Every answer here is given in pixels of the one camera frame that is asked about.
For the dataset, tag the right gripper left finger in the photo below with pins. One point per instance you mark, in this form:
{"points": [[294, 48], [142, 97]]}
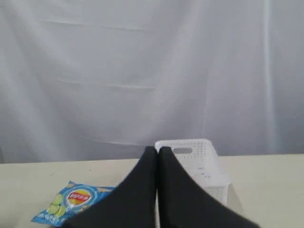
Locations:
{"points": [[130, 205]]}

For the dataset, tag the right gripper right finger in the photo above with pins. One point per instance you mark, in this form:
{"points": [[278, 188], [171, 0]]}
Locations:
{"points": [[184, 204]]}

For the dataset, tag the white perforated plastic basket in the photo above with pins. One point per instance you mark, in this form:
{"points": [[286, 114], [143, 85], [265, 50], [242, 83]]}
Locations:
{"points": [[201, 161]]}

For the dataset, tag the blue chips bag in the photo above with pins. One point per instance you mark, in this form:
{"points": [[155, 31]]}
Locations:
{"points": [[72, 199]]}

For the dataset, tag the white curtain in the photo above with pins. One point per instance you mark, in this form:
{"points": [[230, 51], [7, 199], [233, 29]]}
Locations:
{"points": [[102, 79]]}

